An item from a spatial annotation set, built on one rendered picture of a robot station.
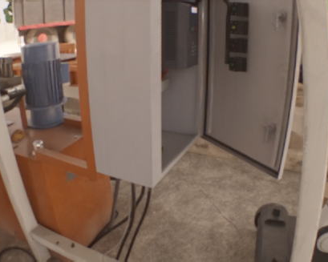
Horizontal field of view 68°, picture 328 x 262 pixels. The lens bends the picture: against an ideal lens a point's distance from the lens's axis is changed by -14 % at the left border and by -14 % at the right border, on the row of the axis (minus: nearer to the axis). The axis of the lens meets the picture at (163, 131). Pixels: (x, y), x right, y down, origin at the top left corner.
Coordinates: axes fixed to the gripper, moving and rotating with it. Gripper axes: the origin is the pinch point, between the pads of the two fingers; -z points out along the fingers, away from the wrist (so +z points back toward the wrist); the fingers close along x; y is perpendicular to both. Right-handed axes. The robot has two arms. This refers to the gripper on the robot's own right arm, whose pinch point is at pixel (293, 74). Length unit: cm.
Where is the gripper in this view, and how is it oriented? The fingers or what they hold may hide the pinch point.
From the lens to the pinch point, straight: 83.4
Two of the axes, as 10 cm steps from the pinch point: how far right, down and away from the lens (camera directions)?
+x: 5.3, 3.2, -7.9
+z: 8.5, -2.0, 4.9
